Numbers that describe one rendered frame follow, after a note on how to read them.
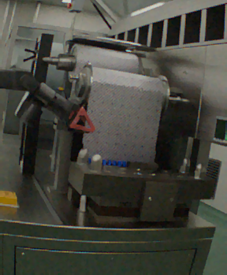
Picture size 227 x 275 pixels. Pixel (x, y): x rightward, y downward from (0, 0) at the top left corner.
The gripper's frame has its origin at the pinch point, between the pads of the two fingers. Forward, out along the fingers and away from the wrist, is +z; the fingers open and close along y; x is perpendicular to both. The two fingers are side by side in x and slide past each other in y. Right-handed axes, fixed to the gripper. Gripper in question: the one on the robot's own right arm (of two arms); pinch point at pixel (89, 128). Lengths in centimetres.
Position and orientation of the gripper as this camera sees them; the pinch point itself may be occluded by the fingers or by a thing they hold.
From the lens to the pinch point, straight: 119.5
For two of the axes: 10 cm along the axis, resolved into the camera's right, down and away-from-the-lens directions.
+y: 3.2, 1.0, -9.4
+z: 7.7, 5.5, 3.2
